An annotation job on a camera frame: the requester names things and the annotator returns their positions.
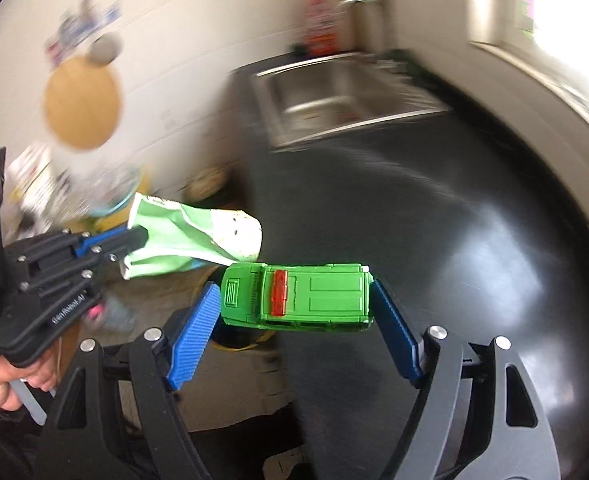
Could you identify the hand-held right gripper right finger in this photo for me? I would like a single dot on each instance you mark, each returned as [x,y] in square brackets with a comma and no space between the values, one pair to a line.
[397,340]

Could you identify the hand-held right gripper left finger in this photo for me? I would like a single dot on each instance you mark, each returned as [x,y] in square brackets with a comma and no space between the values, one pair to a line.
[192,340]

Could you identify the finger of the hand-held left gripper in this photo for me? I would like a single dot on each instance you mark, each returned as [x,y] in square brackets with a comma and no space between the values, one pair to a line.
[89,242]
[114,252]

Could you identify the green snack packet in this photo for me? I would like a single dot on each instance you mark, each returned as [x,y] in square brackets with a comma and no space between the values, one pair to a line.
[189,235]

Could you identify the green toy car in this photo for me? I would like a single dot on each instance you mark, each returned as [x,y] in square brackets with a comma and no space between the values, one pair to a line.
[304,297]

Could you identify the clear plastic bag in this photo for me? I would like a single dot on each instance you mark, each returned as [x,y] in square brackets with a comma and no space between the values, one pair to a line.
[94,185]

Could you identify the round wooden board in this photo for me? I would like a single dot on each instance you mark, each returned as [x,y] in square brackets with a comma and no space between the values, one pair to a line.
[83,105]

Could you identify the grey round disc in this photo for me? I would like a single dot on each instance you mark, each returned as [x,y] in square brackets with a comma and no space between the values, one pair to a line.
[105,50]

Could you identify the steel sink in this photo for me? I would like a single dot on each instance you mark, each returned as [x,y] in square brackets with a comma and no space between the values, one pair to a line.
[344,95]

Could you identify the green sponge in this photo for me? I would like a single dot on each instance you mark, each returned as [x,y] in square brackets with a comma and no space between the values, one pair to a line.
[399,62]

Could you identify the red dish soap bottle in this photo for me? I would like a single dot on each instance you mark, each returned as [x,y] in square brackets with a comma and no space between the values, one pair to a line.
[320,20]

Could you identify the steel faucet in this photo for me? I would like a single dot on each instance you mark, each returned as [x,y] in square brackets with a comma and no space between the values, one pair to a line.
[357,15]

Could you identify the window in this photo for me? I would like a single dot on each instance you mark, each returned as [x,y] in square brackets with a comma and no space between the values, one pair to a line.
[569,15]

